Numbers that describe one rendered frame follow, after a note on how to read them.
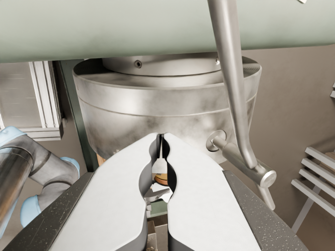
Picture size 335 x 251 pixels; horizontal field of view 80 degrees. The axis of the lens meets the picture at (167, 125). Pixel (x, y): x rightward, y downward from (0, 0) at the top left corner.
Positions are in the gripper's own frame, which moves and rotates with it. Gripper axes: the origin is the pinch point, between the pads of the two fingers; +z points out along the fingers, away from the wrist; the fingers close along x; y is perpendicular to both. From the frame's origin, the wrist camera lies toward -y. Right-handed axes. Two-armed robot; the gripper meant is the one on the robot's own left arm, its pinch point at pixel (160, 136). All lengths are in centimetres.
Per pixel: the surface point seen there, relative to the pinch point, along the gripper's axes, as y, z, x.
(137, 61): -1.6, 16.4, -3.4
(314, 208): 221, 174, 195
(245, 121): 0.7, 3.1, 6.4
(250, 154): 5.3, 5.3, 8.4
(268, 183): 8.5, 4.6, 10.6
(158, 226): 61, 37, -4
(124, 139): 7.5, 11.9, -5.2
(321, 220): 228, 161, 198
